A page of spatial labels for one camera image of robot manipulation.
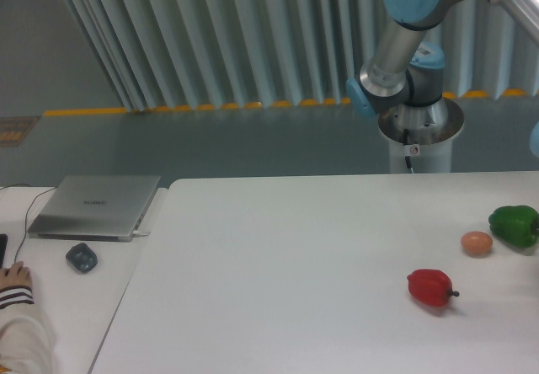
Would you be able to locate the person's hand on mouse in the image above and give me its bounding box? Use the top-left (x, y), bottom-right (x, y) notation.
top-left (0, 261), bottom-right (33, 291)

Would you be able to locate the red bell pepper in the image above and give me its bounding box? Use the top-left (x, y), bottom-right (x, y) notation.
top-left (407, 269), bottom-right (460, 307)

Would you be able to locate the brown egg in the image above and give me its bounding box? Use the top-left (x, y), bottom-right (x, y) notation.
top-left (461, 231), bottom-right (493, 256)

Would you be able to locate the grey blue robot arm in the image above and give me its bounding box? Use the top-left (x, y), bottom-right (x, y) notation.
top-left (346, 0), bottom-right (538, 156)

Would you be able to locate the cream striped sleeve forearm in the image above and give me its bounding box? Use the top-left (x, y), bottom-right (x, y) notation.
top-left (1, 286), bottom-right (53, 373)

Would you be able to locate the black phone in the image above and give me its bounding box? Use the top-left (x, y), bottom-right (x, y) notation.
top-left (0, 233), bottom-right (8, 268)

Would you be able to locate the dark blue small tray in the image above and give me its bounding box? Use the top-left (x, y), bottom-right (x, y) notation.
top-left (66, 243), bottom-right (99, 274)

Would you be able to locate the silver closed laptop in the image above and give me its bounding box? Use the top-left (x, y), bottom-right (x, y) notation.
top-left (27, 175), bottom-right (161, 242)

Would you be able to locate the white folding partition screen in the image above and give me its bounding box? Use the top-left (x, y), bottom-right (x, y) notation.
top-left (49, 0), bottom-right (539, 113)

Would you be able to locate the green bell pepper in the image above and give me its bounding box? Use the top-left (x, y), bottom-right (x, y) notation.
top-left (488, 205), bottom-right (538, 249)

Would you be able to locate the black thin cable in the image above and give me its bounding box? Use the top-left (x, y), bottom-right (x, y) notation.
top-left (0, 183), bottom-right (58, 264)

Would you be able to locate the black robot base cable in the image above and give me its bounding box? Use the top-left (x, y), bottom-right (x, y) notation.
top-left (402, 127), bottom-right (416, 175)

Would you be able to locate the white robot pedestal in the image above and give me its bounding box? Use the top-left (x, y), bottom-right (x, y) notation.
top-left (378, 98), bottom-right (464, 174)

